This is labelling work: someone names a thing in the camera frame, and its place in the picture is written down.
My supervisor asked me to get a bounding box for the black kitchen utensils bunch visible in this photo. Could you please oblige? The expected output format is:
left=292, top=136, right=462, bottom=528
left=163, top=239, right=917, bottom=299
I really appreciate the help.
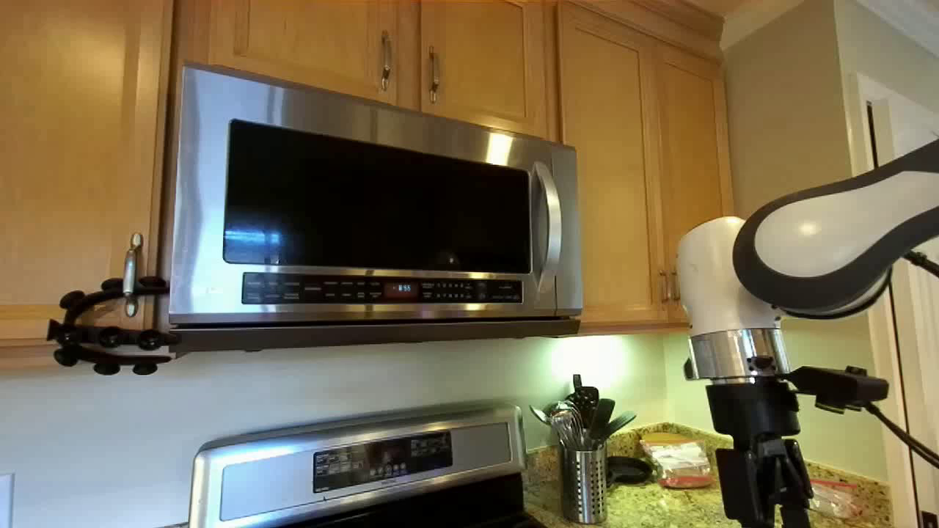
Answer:
left=533, top=377, right=638, bottom=450

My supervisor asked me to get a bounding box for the red white food package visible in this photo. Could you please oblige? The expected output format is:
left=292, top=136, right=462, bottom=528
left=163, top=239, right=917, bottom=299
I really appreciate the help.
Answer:
left=641, top=436, right=713, bottom=490

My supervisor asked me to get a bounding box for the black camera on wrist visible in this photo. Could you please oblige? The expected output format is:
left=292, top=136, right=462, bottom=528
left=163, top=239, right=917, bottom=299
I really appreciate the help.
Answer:
left=791, top=367, right=891, bottom=414

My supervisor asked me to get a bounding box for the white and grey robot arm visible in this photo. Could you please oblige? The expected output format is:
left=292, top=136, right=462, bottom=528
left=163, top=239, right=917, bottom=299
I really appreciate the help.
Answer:
left=679, top=142, right=939, bottom=528

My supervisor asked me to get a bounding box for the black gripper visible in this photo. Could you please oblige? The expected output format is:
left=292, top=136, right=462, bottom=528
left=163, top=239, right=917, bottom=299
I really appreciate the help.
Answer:
left=709, top=380, right=813, bottom=528

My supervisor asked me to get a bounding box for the upper right wooden cabinet door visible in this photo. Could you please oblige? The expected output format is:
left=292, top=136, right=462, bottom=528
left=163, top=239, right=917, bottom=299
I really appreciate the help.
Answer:
left=421, top=0, right=549, bottom=136

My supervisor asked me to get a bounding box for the silver left cabinet handle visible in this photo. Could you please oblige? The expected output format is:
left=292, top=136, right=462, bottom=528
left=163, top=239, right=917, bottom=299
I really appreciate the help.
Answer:
left=122, top=232, right=145, bottom=321

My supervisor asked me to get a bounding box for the stainless steel microwave door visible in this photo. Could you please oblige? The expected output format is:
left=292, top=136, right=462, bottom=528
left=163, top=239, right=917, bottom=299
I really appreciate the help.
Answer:
left=167, top=66, right=588, bottom=327

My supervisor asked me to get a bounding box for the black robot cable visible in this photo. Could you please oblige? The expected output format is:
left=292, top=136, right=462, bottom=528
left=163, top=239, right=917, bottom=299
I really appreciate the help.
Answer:
left=863, top=251, right=939, bottom=469

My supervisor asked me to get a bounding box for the metal utensil holder cup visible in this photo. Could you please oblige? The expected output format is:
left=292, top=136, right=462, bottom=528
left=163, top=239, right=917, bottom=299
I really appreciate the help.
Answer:
left=562, top=447, right=607, bottom=526

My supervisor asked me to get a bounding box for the stainless steel microwave body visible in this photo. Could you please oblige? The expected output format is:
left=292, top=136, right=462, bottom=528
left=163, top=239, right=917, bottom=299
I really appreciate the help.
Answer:
left=160, top=62, right=588, bottom=355

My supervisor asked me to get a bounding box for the right wooden cabinet door pair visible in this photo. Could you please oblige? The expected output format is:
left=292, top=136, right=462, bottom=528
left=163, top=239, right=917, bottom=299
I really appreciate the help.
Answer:
left=556, top=0, right=735, bottom=336

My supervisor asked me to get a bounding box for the white door frame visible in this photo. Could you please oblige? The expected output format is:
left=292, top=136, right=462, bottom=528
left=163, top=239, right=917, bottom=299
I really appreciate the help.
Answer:
left=854, top=73, right=939, bottom=528

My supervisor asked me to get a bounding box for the clear plastic bag on counter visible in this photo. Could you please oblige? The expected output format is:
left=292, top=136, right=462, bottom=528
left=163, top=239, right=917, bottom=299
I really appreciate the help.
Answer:
left=811, top=482, right=861, bottom=519

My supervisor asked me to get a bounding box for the upper left wooden cabinet door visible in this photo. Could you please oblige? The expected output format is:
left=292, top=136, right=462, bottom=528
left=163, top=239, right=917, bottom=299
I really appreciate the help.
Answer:
left=207, top=0, right=418, bottom=108

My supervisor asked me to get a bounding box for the stainless steel stove back panel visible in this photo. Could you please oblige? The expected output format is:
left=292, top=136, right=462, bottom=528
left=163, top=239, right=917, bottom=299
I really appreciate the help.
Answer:
left=186, top=405, right=540, bottom=528

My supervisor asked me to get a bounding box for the small black dish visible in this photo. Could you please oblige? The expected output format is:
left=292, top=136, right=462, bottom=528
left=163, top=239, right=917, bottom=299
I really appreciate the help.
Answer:
left=607, top=455, right=651, bottom=484

